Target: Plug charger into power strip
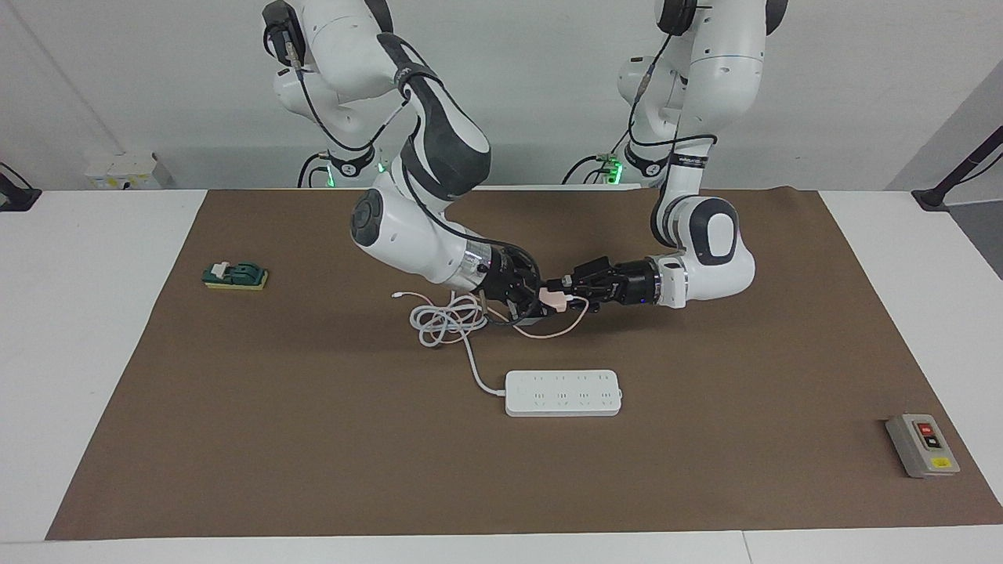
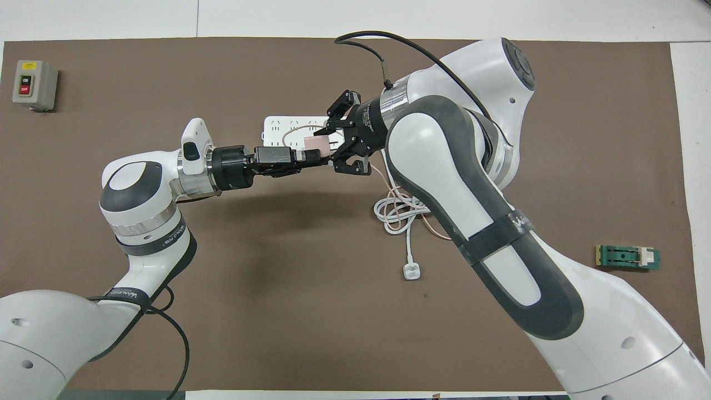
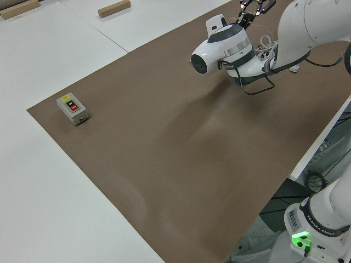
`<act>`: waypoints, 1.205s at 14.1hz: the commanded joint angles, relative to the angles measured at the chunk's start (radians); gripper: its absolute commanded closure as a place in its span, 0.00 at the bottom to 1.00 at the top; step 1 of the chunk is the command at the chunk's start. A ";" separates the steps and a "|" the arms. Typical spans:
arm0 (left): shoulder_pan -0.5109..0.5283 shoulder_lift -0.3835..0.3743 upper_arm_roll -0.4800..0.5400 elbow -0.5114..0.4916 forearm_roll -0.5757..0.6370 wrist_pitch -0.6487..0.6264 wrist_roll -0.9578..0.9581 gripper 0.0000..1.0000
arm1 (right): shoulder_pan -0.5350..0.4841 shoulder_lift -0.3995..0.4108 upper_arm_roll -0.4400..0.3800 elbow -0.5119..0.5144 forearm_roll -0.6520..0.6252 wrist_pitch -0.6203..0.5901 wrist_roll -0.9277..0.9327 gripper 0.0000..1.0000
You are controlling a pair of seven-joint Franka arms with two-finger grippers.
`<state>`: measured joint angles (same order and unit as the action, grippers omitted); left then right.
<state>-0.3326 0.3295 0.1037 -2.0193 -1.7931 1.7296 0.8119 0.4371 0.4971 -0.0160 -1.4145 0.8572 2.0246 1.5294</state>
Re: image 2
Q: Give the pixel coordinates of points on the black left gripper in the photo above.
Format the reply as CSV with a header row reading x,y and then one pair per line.
x,y
230,166

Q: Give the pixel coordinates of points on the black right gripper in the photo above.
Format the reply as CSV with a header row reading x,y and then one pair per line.
x,y
369,126

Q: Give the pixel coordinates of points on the pink charger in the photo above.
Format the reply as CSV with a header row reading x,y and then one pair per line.
x,y
316,143

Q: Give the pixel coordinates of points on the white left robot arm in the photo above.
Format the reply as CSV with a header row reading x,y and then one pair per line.
x,y
139,222

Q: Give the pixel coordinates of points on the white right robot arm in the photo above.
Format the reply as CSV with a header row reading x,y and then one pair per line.
x,y
472,183

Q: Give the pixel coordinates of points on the white power strip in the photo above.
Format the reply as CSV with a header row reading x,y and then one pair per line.
x,y
275,130

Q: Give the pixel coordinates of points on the brown table mat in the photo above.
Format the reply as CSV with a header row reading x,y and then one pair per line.
x,y
278,311

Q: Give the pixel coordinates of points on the grey on-off switch box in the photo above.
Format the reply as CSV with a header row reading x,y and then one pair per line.
x,y
39,83

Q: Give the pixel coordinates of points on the green knife switch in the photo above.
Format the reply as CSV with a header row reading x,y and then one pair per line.
x,y
625,258

